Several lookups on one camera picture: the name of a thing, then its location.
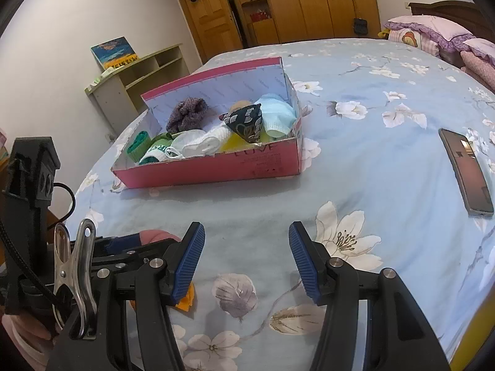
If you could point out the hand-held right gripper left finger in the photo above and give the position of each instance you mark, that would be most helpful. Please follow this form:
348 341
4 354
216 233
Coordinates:
189 262

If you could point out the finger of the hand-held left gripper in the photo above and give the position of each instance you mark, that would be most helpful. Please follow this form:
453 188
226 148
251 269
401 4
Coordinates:
120 241

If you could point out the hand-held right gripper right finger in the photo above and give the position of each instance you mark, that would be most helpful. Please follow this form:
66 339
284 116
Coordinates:
305 262

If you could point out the pink soft cloth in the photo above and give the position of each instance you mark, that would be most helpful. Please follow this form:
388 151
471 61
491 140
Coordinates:
156 235

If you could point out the pink cardboard box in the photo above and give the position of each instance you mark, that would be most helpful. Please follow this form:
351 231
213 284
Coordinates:
216 170

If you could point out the white face mask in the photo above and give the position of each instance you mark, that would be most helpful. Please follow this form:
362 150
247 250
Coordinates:
193 145

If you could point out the white knitted cloth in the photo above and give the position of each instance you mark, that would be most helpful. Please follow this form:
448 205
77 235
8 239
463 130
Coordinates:
218 137

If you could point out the purple knitted cloth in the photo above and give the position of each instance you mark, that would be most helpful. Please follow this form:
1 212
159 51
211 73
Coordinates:
187 116

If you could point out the light blue face mask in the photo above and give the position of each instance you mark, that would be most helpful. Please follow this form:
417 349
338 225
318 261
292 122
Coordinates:
276 116

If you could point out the dark patterned pouch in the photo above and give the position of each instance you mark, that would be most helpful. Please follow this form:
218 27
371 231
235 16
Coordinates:
245 121

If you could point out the orange soft item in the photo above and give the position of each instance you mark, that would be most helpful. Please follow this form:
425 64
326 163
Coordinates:
185 299

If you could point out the tan soft item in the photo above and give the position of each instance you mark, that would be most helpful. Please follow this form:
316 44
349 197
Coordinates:
241 105

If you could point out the person's left hand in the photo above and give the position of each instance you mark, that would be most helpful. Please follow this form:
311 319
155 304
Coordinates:
25 322

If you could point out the small pink carton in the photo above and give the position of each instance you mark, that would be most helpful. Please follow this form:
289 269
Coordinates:
2 141

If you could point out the metal spring clip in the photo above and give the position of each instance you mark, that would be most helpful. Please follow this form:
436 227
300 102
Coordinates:
75 278

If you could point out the green white printed wristband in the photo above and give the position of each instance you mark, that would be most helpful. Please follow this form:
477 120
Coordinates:
154 153

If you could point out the beige wooden shelf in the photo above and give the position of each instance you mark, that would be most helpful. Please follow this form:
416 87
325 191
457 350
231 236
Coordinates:
108 100

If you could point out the bed with floral sheet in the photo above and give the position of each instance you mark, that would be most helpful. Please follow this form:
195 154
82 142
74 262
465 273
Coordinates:
367 154

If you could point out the yellow sponge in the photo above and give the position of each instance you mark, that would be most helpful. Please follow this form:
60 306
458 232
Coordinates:
236 145

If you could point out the green white booklet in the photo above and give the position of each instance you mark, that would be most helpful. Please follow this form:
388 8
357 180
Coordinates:
101 77

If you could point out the blue yellow painted picture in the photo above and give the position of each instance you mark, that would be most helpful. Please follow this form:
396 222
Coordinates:
114 52

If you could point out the smartphone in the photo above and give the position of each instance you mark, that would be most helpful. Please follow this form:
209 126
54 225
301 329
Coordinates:
466 177

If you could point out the wooden door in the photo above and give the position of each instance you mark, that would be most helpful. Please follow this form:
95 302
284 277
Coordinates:
210 23

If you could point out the yellow toy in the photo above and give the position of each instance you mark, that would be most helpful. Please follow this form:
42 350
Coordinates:
384 33

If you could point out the black hanging bag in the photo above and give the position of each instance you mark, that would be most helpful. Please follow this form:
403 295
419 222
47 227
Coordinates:
360 26

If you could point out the red item in wardrobe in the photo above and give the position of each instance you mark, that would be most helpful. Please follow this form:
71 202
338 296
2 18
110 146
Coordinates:
259 17

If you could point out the wooden wardrobe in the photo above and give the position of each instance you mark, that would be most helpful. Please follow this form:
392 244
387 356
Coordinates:
309 4

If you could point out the purple frilled pillow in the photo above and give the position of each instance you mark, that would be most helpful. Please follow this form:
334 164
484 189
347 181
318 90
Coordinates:
421 31

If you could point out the pink pillow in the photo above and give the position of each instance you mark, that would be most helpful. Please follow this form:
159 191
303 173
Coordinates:
481 63

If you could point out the dark wooden headboard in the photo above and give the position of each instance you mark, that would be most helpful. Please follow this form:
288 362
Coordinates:
456 11

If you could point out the wall socket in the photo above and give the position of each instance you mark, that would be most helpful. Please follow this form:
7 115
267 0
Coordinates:
110 137

